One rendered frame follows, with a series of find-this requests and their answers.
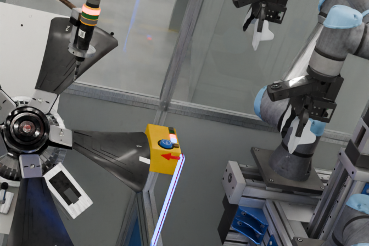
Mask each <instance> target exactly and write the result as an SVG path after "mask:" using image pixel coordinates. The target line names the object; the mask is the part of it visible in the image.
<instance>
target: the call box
mask: <svg viewBox="0 0 369 246"><path fill-rule="evenodd" d="M174 132H175V136H176V141H177V142H176V143H175V142H172V147H171V148H165V147H163V146H161V145H160V141H161V140H162V139H167V140H169V141H170V140H171V138H170V134H169V129H168V127H165V126H159V125H153V124H148V125H147V128H146V131H145V134H146V135H147V138H148V142H149V146H150V169H149V171H152V172H158V173H162V174H169V175H174V173H175V170H176V166H177V163H178V160H176V159H170V160H167V159H165V158H164V157H162V156H161V155H162V154H168V153H171V155H173V156H180V155H181V150H180V145H179V142H178V138H177V134H176V130H175V128H174ZM174 143H175V144H178V145H179V148H174V145H173V144H174Z"/></svg>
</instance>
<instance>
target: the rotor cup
mask: <svg viewBox="0 0 369 246"><path fill-rule="evenodd" d="M24 125H30V126H31V131H30V132H25V131H24V130H23V127H24ZM50 130H51V127H50V123H49V120H48V118H47V117H46V115H45V114H44V113H43V112H42V111H41V110H39V109H37V108H35V107H31V106H23V107H18V108H16V109H14V110H13V111H11V112H10V113H9V114H8V116H7V117H6V119H5V121H4V122H3V123H2V124H1V125H0V133H1V135H2V138H3V140H4V138H6V141H5V140H4V143H5V146H6V148H7V151H8V154H7V156H9V157H10V158H12V159H14V160H18V155H27V154H37V155H39V156H40V155H42V154H43V153H44V152H45V151H46V149H47V148H48V137H49V134H50ZM30 151H32V152H31V153H28V152H30Z"/></svg>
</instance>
